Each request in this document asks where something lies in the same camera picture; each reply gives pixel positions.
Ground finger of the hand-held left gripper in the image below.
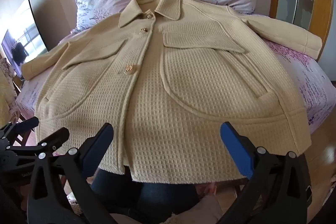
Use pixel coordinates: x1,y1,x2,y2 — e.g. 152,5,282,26
7,127,70,156
0,116,40,139

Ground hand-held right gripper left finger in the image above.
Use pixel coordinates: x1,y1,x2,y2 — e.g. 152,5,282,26
26,123,116,224

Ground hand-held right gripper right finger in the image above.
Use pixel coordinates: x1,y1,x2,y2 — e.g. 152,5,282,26
218,122,311,224

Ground cream waffle coat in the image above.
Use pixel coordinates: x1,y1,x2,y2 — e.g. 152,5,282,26
21,0,323,184

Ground yellow floral cloth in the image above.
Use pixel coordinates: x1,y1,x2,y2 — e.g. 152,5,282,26
0,56,17,127

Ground person's legs in jeans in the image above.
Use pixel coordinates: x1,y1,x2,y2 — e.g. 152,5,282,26
89,169,200,224

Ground flat screen television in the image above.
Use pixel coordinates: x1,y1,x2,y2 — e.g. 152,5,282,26
1,0,49,77

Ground pink floral bed sheet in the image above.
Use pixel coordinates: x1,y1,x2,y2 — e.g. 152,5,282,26
16,14,329,135

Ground wooden headboard with glass panels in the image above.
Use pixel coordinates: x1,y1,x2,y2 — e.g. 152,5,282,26
269,0,334,62

